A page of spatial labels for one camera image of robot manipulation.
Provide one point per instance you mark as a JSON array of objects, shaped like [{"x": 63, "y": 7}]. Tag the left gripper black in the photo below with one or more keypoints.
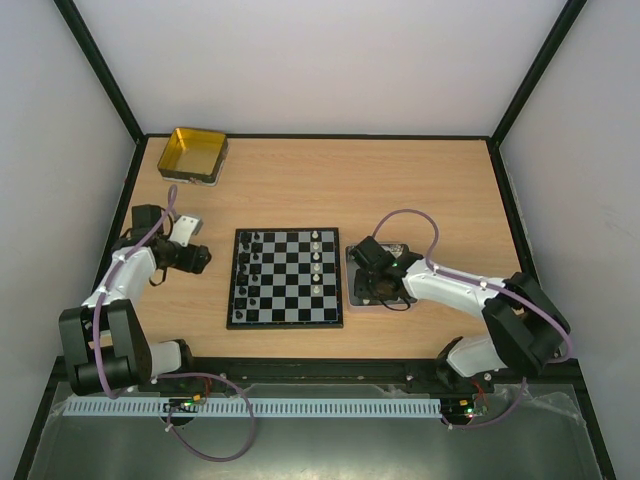
[{"x": 195, "y": 262}]

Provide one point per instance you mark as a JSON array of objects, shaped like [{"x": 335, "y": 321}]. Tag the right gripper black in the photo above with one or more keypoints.
[{"x": 364, "y": 282}]

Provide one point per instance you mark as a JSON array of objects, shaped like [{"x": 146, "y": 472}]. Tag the black white chess board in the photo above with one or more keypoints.
[{"x": 279, "y": 293}]

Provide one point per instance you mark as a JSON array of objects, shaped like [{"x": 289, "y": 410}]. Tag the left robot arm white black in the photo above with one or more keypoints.
[{"x": 105, "y": 348}]

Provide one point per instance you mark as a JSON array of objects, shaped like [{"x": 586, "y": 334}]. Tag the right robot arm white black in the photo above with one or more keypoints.
[{"x": 525, "y": 331}]

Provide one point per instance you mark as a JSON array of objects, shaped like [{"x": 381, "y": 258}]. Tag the grey tray with pink rim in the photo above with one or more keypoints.
[{"x": 352, "y": 305}]

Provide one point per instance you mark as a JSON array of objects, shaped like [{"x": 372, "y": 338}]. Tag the yellow metal tin box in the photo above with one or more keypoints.
[{"x": 194, "y": 156}]

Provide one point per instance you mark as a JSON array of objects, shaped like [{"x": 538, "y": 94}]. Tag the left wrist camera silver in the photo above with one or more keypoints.
[{"x": 184, "y": 228}]

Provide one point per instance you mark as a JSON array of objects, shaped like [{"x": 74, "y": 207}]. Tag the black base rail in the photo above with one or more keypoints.
[{"x": 426, "y": 376}]

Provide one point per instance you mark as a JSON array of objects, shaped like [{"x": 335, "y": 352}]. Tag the white slotted cable duct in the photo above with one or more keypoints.
[{"x": 259, "y": 407}]

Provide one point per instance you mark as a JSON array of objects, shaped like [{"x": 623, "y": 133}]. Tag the black enclosure frame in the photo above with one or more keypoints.
[{"x": 340, "y": 113}]

